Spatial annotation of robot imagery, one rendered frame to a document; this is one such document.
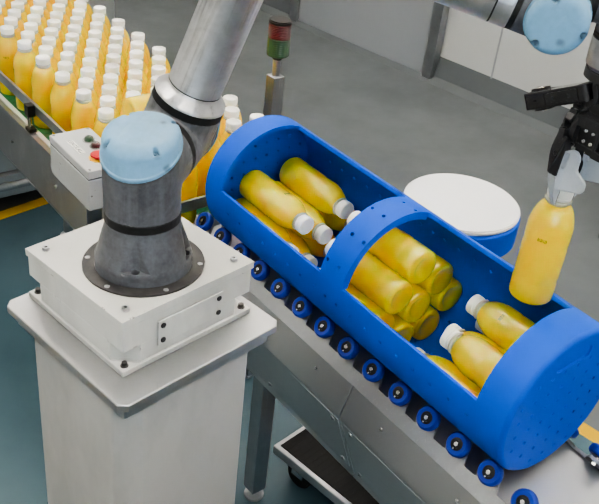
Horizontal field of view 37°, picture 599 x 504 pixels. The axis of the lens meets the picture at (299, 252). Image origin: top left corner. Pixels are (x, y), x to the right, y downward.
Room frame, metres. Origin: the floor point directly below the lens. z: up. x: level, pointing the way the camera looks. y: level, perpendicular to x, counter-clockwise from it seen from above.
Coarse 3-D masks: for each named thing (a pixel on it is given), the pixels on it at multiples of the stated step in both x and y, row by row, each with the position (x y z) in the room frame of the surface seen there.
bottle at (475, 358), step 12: (456, 336) 1.22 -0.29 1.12; (468, 336) 1.21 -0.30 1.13; (456, 348) 1.19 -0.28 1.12; (468, 348) 1.18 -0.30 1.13; (480, 348) 1.17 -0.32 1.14; (492, 348) 1.18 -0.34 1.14; (456, 360) 1.18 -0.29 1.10; (468, 360) 1.16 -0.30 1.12; (480, 360) 1.15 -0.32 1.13; (492, 360) 1.15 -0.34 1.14; (468, 372) 1.15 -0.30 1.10; (480, 372) 1.14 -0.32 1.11; (480, 384) 1.13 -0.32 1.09
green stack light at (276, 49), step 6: (270, 42) 2.31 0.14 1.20; (276, 42) 2.31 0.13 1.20; (282, 42) 2.31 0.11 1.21; (288, 42) 2.32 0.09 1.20; (270, 48) 2.31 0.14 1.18; (276, 48) 2.31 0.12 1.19; (282, 48) 2.31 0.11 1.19; (288, 48) 2.33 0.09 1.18; (270, 54) 2.31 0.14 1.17; (276, 54) 2.31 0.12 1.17; (282, 54) 2.31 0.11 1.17; (288, 54) 2.33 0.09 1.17
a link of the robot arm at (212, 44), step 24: (216, 0) 1.24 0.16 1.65; (240, 0) 1.23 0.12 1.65; (192, 24) 1.26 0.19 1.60; (216, 24) 1.23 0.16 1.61; (240, 24) 1.24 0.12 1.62; (192, 48) 1.24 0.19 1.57; (216, 48) 1.24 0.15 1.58; (240, 48) 1.26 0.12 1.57; (192, 72) 1.24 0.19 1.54; (216, 72) 1.24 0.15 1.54; (168, 96) 1.24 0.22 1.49; (192, 96) 1.24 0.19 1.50; (216, 96) 1.26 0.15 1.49; (192, 120) 1.23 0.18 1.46; (216, 120) 1.25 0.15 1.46
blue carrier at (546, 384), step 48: (240, 144) 1.68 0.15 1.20; (288, 144) 1.81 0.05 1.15; (384, 192) 1.64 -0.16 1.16; (240, 240) 1.62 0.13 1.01; (336, 240) 1.39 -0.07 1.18; (432, 240) 1.54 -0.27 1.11; (336, 288) 1.34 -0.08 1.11; (480, 288) 1.43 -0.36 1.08; (384, 336) 1.23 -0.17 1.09; (432, 336) 1.41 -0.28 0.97; (528, 336) 1.11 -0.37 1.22; (576, 336) 1.11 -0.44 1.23; (432, 384) 1.14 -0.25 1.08; (528, 384) 1.04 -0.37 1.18; (576, 384) 1.13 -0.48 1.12; (480, 432) 1.05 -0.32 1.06; (528, 432) 1.07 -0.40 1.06
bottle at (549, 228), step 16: (544, 208) 1.18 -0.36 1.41; (560, 208) 1.18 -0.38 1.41; (528, 224) 1.19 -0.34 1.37; (544, 224) 1.17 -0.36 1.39; (560, 224) 1.16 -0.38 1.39; (528, 240) 1.18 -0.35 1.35; (544, 240) 1.16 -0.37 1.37; (560, 240) 1.16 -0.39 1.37; (528, 256) 1.17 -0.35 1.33; (544, 256) 1.16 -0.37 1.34; (560, 256) 1.17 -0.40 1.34; (528, 272) 1.17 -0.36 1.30; (544, 272) 1.16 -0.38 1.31; (512, 288) 1.18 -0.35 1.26; (528, 288) 1.16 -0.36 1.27; (544, 288) 1.16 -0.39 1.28
